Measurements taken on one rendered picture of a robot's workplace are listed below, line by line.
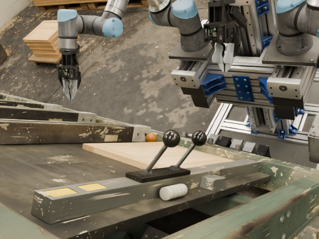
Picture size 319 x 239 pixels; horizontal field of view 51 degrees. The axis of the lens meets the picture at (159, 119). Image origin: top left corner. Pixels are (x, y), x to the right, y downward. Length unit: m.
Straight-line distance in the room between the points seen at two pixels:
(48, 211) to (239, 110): 2.09
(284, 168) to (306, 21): 0.56
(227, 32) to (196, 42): 0.76
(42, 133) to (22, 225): 0.88
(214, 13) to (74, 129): 0.64
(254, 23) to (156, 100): 1.73
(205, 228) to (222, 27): 0.61
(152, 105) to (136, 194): 2.49
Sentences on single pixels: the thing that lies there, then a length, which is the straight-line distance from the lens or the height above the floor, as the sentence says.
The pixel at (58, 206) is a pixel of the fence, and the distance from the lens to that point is 0.57.
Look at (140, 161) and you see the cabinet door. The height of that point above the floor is 1.26.
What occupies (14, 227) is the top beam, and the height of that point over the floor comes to 1.81.
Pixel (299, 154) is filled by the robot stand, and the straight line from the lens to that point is 2.23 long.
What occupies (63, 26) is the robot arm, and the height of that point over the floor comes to 1.51.
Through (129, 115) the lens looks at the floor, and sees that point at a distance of 3.20.
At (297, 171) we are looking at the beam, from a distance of 1.32.
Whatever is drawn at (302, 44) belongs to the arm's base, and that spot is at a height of 1.07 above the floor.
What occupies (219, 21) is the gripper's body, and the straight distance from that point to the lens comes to 0.99.
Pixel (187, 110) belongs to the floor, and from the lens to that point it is 2.97.
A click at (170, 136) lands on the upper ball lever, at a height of 1.52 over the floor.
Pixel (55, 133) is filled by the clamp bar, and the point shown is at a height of 1.32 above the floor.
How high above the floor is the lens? 2.00
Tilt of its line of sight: 42 degrees down
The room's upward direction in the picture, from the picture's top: 27 degrees counter-clockwise
